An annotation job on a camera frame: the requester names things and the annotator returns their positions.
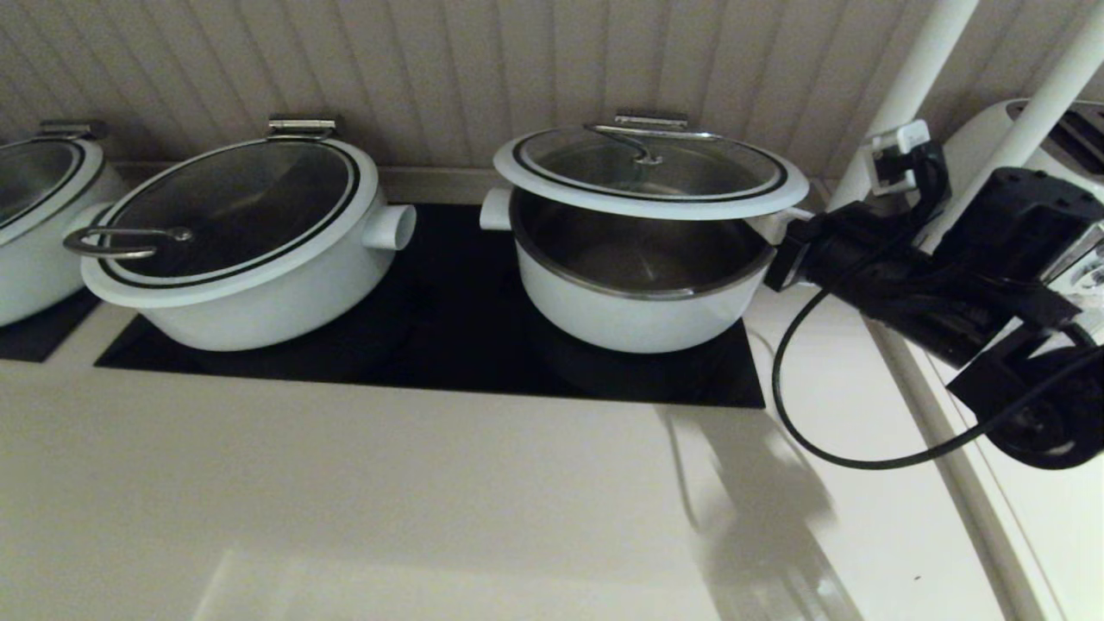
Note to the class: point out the white cooking pot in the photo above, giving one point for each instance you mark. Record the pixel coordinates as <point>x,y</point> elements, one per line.
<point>34,276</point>
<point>638,323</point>
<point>285,310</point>

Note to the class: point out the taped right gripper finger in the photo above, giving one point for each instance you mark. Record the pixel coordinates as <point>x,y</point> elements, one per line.
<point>789,234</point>
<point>789,216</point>

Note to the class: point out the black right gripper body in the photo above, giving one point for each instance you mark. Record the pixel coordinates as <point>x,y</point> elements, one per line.
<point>862,259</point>

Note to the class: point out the glass lid white rim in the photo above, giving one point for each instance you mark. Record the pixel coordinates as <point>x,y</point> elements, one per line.
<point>638,207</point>
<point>233,207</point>
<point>30,177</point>

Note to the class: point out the black induction cooktop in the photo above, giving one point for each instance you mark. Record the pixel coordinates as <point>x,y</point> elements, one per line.
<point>448,345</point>
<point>39,336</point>

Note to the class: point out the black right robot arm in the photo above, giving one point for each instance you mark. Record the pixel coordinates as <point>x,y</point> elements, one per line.
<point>1018,216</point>

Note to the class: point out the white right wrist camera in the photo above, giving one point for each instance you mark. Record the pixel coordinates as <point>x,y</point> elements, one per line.
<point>897,151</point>

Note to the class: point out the white toaster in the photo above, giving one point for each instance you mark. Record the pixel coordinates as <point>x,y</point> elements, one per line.
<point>975,142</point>

